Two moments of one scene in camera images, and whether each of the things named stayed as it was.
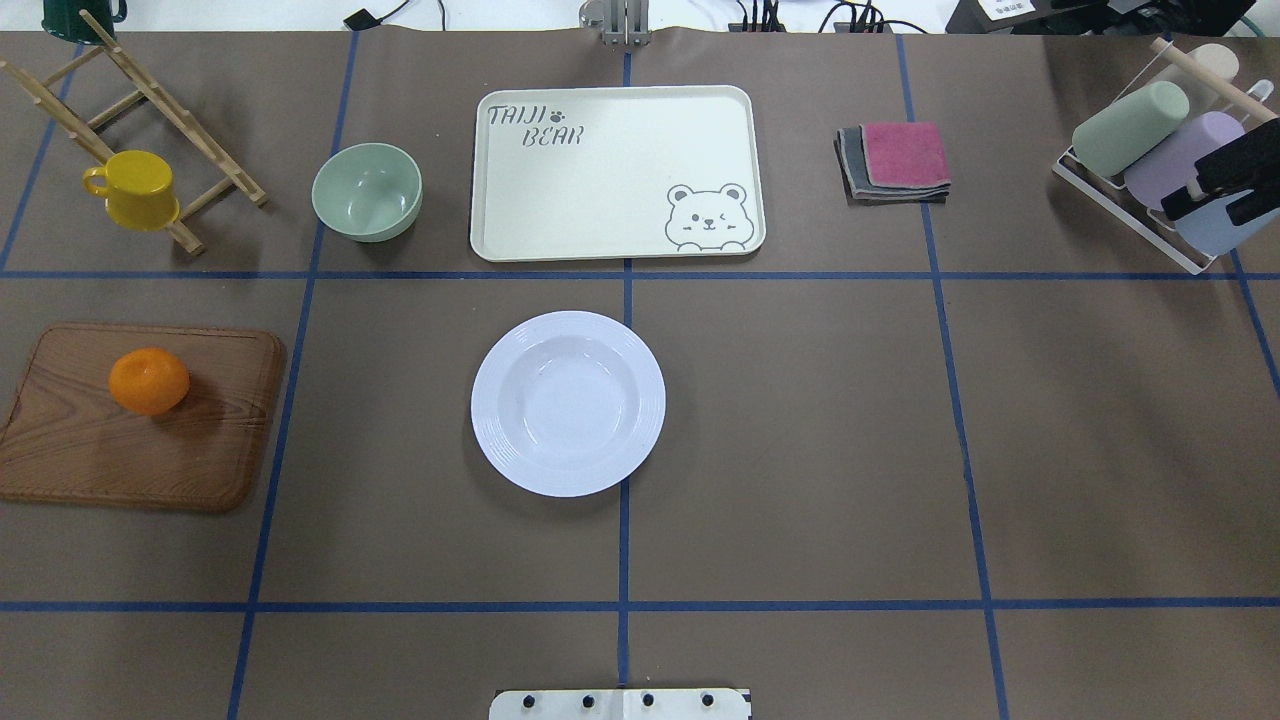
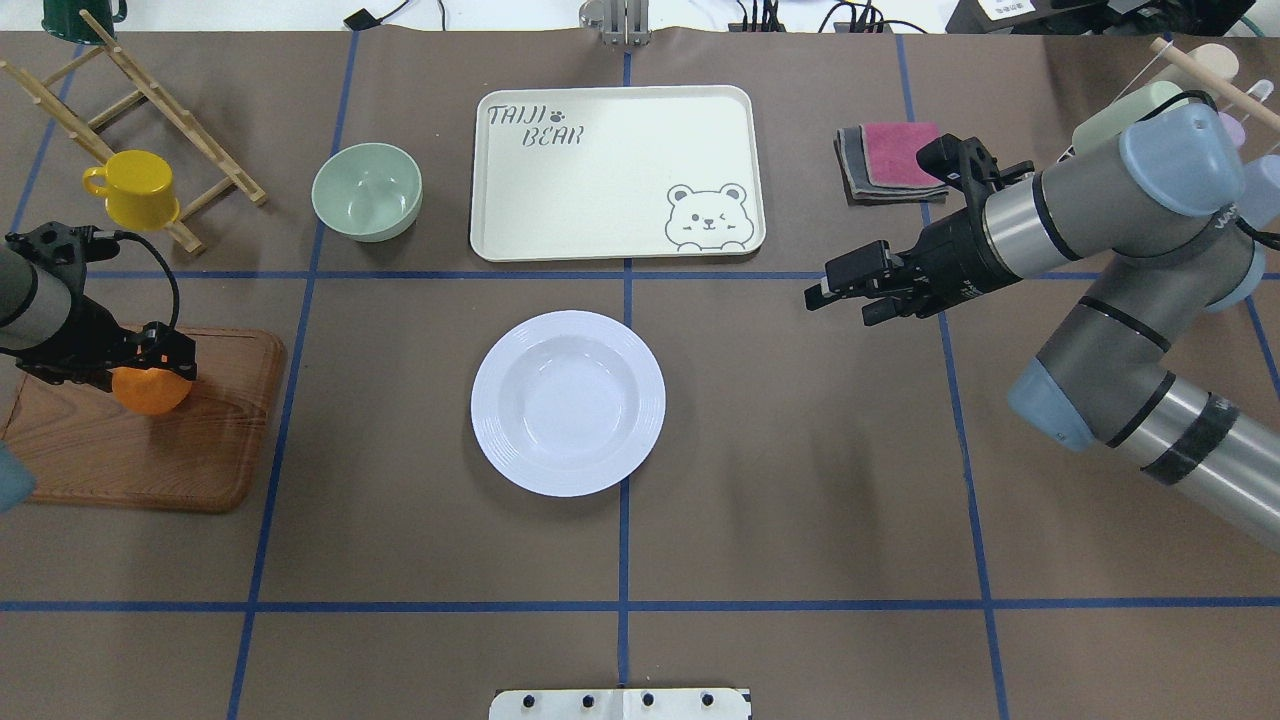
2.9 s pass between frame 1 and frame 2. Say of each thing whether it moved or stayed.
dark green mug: stayed
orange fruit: stayed
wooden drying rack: stayed
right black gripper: moved
